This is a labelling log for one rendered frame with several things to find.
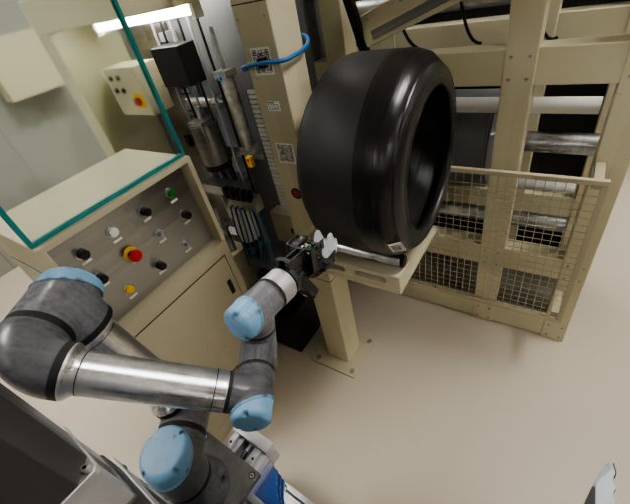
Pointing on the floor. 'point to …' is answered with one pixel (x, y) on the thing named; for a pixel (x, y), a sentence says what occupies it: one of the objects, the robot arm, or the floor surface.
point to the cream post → (259, 17)
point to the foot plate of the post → (343, 360)
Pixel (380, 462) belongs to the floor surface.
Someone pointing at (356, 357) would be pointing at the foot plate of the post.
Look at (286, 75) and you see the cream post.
